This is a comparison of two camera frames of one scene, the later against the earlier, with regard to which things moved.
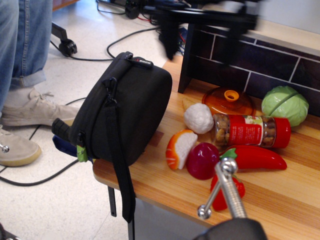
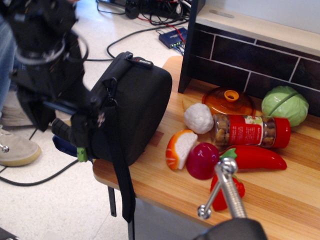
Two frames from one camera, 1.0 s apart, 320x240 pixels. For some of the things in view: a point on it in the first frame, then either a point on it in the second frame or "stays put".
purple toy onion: x=201 y=159 stays put
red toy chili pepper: x=249 y=157 stays put
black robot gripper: x=235 y=13 -> x=50 y=80
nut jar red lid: x=238 y=129 stays put
